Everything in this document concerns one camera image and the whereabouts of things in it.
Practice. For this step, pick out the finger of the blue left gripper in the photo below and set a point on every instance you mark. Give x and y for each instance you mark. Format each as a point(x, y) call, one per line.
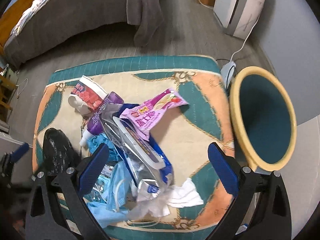
point(19, 153)

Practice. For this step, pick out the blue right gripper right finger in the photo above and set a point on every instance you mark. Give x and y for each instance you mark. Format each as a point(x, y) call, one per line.
point(225, 167)

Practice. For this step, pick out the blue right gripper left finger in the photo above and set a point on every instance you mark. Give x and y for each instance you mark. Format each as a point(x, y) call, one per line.
point(90, 168)

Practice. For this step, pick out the blue face mask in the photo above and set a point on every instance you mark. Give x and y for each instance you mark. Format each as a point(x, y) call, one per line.
point(113, 209)

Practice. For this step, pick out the white tissue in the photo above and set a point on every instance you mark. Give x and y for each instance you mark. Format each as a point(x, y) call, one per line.
point(174, 196)

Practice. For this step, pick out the purple tube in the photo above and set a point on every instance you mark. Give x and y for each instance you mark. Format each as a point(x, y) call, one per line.
point(94, 125)

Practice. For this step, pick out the blue silver foil bag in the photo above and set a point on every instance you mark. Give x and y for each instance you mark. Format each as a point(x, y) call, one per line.
point(149, 168)

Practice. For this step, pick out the pink snack wrapper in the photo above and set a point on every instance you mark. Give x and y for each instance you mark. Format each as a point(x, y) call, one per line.
point(147, 115)

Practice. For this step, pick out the blue pill blister pack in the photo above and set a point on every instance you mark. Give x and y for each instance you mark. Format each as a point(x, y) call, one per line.
point(100, 190)

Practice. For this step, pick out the yellow rimmed teal trash bin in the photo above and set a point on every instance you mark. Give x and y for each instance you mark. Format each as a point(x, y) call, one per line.
point(263, 119)

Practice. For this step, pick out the black shoe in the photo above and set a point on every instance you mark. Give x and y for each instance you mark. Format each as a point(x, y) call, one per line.
point(58, 152)

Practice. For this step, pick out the teal and peach rug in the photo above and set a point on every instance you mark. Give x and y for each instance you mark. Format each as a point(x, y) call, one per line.
point(184, 133)

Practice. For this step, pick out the white power strip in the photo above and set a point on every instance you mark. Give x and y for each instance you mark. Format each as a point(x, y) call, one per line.
point(227, 72)

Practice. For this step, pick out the wooden headboard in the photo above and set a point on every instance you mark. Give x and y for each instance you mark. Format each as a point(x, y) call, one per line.
point(10, 18)

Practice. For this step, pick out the blue floral quilt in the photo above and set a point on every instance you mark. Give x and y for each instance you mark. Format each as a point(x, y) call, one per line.
point(27, 15)

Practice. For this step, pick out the bed with grey cover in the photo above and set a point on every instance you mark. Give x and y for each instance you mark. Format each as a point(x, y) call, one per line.
point(59, 20)

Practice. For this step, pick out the white air purifier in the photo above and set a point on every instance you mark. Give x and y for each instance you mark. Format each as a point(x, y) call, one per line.
point(237, 17)

